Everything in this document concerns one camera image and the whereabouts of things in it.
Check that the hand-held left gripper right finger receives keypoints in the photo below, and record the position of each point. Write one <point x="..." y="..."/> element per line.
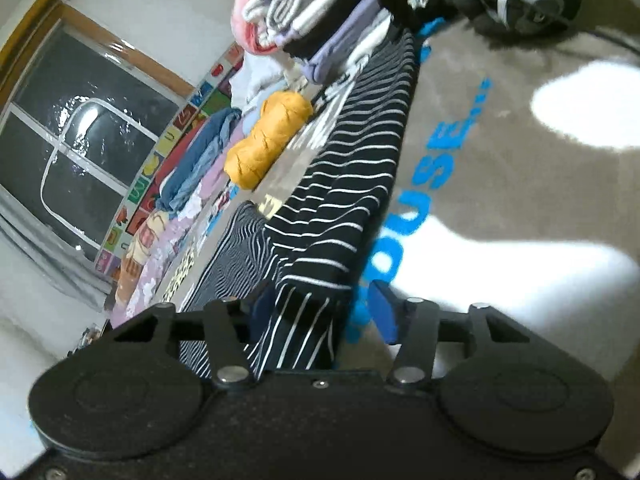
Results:
<point x="385" y="312"/>

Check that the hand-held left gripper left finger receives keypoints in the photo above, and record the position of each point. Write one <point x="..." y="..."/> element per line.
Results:
<point x="262" y="320"/>

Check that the black white striped shirt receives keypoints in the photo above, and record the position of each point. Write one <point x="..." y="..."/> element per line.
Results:
<point x="340" y="200"/>

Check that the lavender folded garment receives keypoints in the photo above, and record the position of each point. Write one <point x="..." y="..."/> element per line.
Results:
<point x="345" y="45"/>

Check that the black folded garment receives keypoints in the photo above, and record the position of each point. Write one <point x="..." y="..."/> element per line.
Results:
<point x="320" y="40"/>

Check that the yellow patterned cloth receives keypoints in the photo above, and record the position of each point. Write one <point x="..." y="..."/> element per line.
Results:
<point x="177" y="275"/>

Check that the purple floral quilt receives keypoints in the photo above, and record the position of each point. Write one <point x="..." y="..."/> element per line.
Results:
<point x="155" y="260"/>

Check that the peach fleece blanket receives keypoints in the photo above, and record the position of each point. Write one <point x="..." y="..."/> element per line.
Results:
<point x="137" y="260"/>

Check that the grey cartoon printed blanket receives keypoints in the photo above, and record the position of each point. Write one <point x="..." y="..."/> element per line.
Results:
<point x="500" y="185"/>

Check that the blue denim garment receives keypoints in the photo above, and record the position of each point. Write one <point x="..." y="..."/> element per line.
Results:
<point x="200" y="160"/>

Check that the colourful foam mat panel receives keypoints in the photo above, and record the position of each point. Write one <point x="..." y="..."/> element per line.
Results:
<point x="175" y="125"/>

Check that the wooden framed window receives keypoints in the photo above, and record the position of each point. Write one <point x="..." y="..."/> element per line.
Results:
<point x="75" y="135"/>

